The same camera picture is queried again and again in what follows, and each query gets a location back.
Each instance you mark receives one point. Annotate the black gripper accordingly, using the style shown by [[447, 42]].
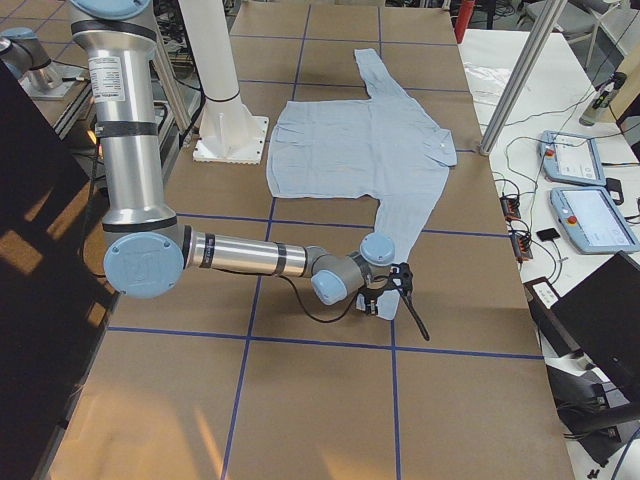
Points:
[[368, 296]]

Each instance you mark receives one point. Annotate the light blue button-up shirt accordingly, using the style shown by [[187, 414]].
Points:
[[385, 147]]

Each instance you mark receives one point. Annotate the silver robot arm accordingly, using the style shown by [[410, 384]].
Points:
[[23, 54], [148, 249]]

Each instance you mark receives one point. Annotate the orange black connector module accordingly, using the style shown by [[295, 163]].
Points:
[[510, 208]]

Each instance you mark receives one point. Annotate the small black box device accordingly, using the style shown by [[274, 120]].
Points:
[[548, 235]]

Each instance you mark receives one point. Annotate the black monitor right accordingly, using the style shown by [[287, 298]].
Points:
[[596, 321]]

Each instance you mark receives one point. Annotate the near teach pendant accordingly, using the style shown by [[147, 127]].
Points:
[[592, 221]]

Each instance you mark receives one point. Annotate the teach pendant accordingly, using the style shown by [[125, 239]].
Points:
[[571, 158], [592, 221]]

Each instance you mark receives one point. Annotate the far teach pendant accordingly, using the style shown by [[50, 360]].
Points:
[[571, 158]]

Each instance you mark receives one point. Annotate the red cylinder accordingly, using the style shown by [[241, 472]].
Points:
[[465, 13]]

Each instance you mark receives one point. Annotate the black panel left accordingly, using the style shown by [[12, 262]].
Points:
[[51, 305]]

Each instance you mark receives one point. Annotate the white pedestal column base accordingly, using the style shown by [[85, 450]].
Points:
[[228, 132]]

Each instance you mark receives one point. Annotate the aluminium frame post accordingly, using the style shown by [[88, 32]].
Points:
[[524, 65]]

